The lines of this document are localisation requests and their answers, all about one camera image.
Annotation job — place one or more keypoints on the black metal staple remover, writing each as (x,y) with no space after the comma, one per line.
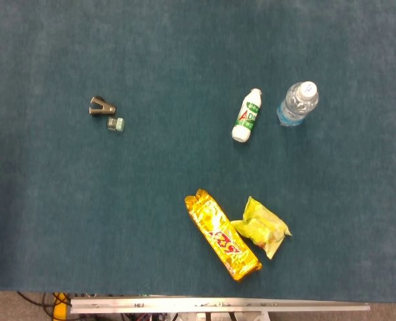
(101,107)

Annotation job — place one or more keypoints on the long golden yellow biscuit pack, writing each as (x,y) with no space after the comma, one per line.
(223,237)

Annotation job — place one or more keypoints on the small white green-label milk bottle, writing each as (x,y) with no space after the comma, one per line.
(246,117)

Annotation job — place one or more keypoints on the yellow crinkled snack bag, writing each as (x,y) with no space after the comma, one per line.
(263,227)

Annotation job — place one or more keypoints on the clear plastic water bottle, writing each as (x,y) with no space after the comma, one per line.
(298,103)

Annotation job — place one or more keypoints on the blue felt table cloth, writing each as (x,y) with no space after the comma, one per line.
(84,200)

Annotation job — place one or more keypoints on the yellow power strip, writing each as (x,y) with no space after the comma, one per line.
(61,311)

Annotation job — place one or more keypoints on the aluminium frame rail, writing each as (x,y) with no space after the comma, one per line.
(218,305)

